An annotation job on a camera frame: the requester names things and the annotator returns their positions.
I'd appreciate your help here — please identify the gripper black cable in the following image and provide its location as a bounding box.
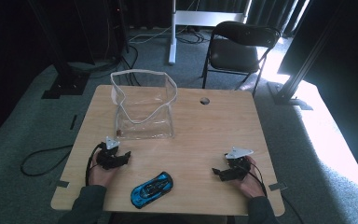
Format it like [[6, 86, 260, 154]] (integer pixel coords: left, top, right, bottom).
[[85, 142, 105, 187], [244, 156, 307, 224]]

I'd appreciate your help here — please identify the person's right hand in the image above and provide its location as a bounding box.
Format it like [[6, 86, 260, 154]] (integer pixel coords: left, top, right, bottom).
[[233, 155, 267, 199]]

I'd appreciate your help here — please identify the black folding chair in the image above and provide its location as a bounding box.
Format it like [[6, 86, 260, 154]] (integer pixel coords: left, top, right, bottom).
[[200, 21, 282, 97]]

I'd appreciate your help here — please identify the black floor cable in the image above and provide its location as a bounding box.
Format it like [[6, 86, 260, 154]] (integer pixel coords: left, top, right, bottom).
[[20, 144, 75, 177]]

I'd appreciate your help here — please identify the person's left hand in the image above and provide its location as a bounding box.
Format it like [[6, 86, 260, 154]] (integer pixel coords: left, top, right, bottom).
[[88, 150, 119, 189]]

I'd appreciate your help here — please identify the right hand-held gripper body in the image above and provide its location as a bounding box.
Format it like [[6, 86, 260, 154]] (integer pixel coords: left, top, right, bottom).
[[224, 147, 255, 182]]

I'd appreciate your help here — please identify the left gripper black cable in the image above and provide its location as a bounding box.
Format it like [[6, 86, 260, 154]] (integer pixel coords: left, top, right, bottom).
[[85, 142, 105, 187]]

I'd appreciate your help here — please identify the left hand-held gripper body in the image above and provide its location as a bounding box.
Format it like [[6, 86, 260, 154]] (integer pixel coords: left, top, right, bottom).
[[97, 135, 123, 171]]

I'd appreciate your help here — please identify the white floor cable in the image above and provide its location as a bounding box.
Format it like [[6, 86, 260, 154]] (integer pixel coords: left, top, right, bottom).
[[128, 25, 172, 45]]

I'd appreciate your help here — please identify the black stand with base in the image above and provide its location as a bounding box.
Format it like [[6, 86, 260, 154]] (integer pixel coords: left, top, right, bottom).
[[27, 0, 91, 100]]

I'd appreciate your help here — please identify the clear plastic bag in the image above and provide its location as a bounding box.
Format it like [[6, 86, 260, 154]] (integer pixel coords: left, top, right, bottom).
[[110, 68, 178, 141]]

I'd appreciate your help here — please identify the white metal desk frame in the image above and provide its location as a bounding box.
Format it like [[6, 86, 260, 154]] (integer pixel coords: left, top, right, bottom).
[[167, 0, 254, 66]]

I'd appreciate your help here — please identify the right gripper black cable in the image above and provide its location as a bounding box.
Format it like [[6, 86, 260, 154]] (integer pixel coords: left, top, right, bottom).
[[244, 156, 307, 224]]

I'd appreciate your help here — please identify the aluminium profile stand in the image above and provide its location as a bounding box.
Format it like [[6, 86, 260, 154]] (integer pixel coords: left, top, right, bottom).
[[266, 0, 347, 111]]

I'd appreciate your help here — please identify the bundle of black floor cables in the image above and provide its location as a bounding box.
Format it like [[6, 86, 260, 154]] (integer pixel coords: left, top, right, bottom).
[[88, 43, 140, 87]]

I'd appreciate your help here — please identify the blue toy car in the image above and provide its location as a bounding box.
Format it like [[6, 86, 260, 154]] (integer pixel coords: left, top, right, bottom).
[[130, 171, 174, 210]]

